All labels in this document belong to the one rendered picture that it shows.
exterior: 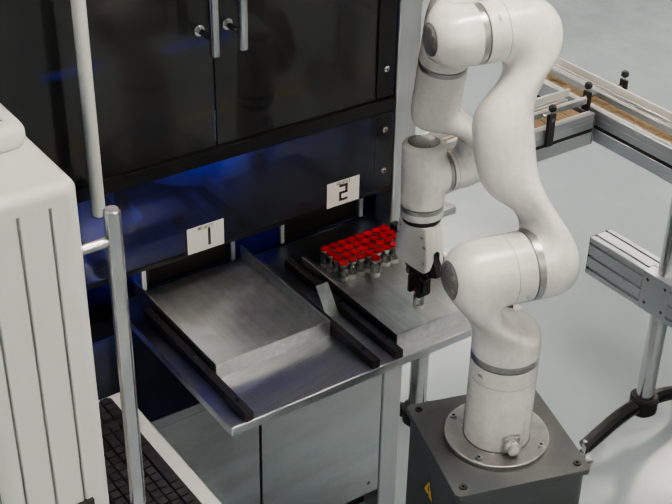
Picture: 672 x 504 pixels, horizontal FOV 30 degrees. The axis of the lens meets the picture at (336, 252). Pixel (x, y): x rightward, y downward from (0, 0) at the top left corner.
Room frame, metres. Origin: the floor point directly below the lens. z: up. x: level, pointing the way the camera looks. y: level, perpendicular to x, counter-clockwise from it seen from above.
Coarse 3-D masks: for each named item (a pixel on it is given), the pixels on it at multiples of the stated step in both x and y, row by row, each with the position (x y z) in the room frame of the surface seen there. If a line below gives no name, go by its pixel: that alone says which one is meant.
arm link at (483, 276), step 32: (448, 256) 1.73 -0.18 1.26; (480, 256) 1.70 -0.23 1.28; (512, 256) 1.71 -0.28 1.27; (448, 288) 1.70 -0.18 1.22; (480, 288) 1.67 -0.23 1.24; (512, 288) 1.69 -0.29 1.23; (480, 320) 1.67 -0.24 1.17; (512, 320) 1.73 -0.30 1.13; (480, 352) 1.72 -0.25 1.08; (512, 352) 1.69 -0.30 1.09
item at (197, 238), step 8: (208, 224) 2.17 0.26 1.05; (216, 224) 2.18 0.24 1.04; (192, 232) 2.15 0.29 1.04; (200, 232) 2.16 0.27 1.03; (216, 232) 2.18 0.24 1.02; (192, 240) 2.15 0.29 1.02; (200, 240) 2.16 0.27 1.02; (216, 240) 2.18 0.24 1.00; (192, 248) 2.15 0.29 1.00; (200, 248) 2.16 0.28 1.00; (208, 248) 2.17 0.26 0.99
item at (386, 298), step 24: (312, 264) 2.23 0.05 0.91; (336, 288) 2.15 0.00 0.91; (360, 288) 2.19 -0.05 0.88; (384, 288) 2.20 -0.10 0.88; (432, 288) 2.20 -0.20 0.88; (360, 312) 2.08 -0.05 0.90; (384, 312) 2.11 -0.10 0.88; (408, 312) 2.11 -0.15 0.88; (432, 312) 2.11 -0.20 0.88; (456, 312) 2.07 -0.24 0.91; (408, 336) 2.00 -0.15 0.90
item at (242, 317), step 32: (160, 288) 2.18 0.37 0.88; (192, 288) 2.18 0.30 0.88; (224, 288) 2.18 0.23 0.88; (256, 288) 2.19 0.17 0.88; (288, 288) 2.15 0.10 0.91; (192, 320) 2.07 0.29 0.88; (224, 320) 2.07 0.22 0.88; (256, 320) 2.07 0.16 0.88; (288, 320) 2.07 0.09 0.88; (320, 320) 2.05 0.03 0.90; (224, 352) 1.96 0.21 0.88; (256, 352) 1.93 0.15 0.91
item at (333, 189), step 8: (328, 184) 2.34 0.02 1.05; (336, 184) 2.35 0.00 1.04; (352, 184) 2.38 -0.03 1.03; (328, 192) 2.34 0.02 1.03; (336, 192) 2.35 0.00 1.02; (352, 192) 2.38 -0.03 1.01; (328, 200) 2.34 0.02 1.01; (336, 200) 2.35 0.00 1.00; (344, 200) 2.36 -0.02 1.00; (352, 200) 2.38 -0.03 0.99; (328, 208) 2.34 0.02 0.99
